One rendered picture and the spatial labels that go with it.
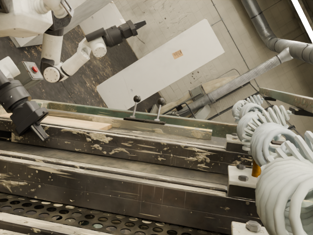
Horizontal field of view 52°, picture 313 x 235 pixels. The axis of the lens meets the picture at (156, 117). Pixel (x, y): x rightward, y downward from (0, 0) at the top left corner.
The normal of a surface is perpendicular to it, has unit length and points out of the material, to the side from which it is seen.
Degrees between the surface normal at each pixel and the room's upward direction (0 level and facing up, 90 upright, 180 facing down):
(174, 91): 90
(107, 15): 90
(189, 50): 90
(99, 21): 90
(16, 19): 82
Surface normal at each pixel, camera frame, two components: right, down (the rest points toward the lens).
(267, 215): -0.94, 0.02
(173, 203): -0.20, 0.11
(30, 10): 0.97, -0.10
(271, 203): -0.15, -0.19
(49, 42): -0.03, 0.40
